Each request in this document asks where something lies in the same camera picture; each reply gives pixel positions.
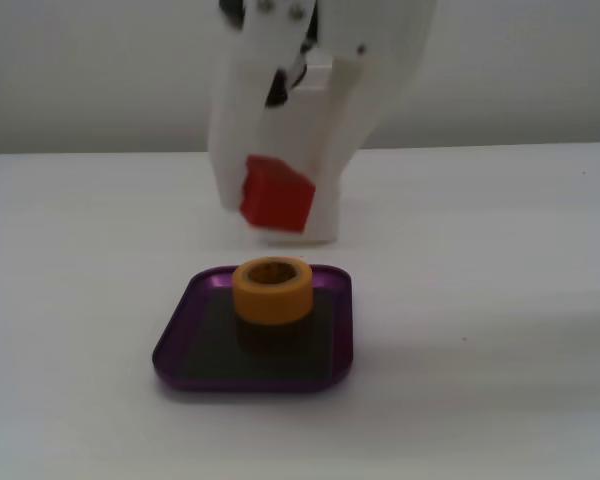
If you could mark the purple metal tray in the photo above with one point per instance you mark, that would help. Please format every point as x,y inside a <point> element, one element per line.
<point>342,325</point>

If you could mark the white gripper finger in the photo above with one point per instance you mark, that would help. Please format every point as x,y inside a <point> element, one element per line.
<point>240,115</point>

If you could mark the yellow masking tape roll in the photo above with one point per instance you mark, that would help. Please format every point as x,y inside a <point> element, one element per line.
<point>272,300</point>

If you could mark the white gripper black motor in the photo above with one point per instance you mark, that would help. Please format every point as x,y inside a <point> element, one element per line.
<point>240,120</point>

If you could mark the red rectangular cube block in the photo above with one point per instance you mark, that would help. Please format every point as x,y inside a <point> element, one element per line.
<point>277,197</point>

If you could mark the white plastic container box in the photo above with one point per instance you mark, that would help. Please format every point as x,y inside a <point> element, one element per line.
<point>325,222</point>

